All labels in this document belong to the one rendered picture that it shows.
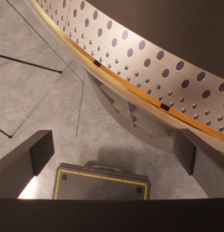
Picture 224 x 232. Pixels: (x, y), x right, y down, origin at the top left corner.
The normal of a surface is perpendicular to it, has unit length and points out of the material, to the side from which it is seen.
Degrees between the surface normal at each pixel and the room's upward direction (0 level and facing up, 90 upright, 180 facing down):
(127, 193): 0
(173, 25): 62
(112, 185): 0
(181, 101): 43
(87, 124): 0
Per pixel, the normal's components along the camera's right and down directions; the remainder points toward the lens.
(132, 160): -0.15, -0.15
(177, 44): -0.57, 0.66
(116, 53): -0.54, 0.43
